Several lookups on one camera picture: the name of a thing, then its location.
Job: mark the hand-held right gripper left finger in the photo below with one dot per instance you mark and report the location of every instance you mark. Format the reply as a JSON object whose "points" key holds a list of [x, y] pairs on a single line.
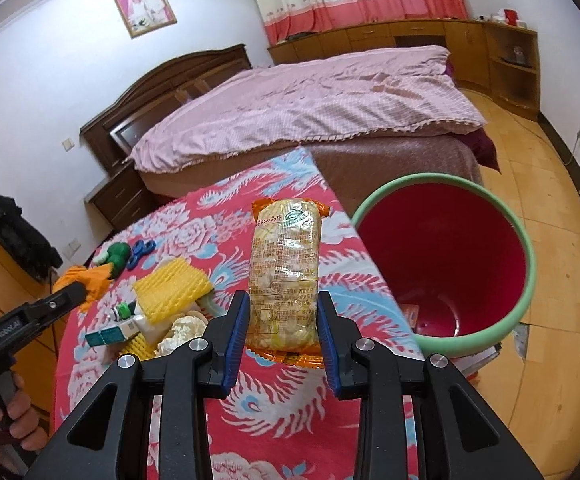
{"points": [[236, 330]]}

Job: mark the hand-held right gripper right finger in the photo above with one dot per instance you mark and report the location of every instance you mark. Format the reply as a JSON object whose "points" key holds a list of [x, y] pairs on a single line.
{"points": [[329, 340]]}

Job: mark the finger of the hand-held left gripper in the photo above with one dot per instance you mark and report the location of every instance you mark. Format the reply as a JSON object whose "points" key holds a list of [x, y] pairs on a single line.
{"points": [[55, 302]]}

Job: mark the orange cloth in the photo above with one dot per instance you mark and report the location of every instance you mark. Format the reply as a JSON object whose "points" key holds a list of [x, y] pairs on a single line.
{"points": [[87, 282]]}

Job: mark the yellow bubble wrap sheet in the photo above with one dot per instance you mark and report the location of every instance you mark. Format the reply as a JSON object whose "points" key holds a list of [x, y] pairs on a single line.
{"points": [[172, 290]]}

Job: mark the orange clear snack packet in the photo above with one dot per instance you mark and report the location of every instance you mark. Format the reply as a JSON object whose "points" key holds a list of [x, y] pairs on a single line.
{"points": [[282, 270]]}

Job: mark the red bin with green rim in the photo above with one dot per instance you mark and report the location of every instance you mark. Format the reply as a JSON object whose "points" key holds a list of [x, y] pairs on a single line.
{"points": [[444, 240]]}

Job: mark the person's left hand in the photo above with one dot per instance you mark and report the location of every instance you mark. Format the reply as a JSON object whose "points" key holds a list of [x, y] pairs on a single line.
{"points": [[25, 410]]}

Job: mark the white crumpled paper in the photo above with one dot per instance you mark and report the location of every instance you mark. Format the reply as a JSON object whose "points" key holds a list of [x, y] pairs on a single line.
{"points": [[182, 332]]}

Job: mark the green and white box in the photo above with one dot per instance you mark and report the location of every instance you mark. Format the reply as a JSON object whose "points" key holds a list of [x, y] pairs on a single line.
{"points": [[112, 334]]}

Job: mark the small bottle with green cap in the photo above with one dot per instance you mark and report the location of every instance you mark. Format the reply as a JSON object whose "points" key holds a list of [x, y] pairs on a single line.
{"points": [[122, 311]]}

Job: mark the black clothing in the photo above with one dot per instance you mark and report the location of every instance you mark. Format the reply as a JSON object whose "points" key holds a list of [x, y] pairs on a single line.
{"points": [[20, 240]]}

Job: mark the green toy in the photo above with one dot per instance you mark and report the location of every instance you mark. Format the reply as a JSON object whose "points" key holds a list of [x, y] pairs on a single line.
{"points": [[112, 257]]}

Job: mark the red wrapper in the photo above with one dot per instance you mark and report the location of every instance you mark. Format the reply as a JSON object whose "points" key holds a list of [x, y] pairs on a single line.
{"points": [[409, 317]]}

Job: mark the small yellow foam net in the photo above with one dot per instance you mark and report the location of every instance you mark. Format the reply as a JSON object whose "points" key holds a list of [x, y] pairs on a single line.
{"points": [[137, 346]]}

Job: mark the red floral tablecloth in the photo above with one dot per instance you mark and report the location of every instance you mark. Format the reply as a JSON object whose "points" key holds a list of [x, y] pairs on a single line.
{"points": [[280, 425]]}

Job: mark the blue fidget spinner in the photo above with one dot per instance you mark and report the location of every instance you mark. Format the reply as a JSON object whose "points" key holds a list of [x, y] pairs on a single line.
{"points": [[142, 252]]}

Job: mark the dark wooden nightstand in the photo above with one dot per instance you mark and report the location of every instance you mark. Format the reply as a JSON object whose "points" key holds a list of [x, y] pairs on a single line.
{"points": [[120, 195]]}

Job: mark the bed with brown cover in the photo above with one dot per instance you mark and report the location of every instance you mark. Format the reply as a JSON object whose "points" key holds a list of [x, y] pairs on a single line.
{"points": [[394, 160]]}

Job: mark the pink checked quilt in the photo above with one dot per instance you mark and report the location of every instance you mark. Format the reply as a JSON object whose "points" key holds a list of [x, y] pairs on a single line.
{"points": [[310, 105]]}

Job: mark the dark red cloth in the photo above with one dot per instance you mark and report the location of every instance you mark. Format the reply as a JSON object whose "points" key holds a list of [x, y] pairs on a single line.
{"points": [[479, 147]]}

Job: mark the dark wooden headboard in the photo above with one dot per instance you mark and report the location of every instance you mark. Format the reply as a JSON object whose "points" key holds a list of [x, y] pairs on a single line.
{"points": [[170, 85]]}

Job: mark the long wooden cabinet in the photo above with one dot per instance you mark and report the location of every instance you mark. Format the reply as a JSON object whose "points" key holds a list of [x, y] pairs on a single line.
{"points": [[369, 37]]}

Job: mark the wooden corner shelf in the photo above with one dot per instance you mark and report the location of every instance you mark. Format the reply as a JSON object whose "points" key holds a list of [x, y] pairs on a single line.
{"points": [[512, 85]]}

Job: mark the small red box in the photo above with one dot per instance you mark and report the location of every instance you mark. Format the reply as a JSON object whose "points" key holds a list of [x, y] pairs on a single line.
{"points": [[509, 16]]}

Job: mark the low wall socket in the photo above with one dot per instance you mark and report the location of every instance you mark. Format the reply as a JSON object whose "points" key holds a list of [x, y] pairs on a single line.
{"points": [[75, 246]]}

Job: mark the wall light switch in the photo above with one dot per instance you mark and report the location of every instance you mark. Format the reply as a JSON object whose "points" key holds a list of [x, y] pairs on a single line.
{"points": [[68, 144]]}

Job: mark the framed wall photo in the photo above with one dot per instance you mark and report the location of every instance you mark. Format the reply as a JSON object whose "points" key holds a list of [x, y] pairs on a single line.
{"points": [[144, 8]]}

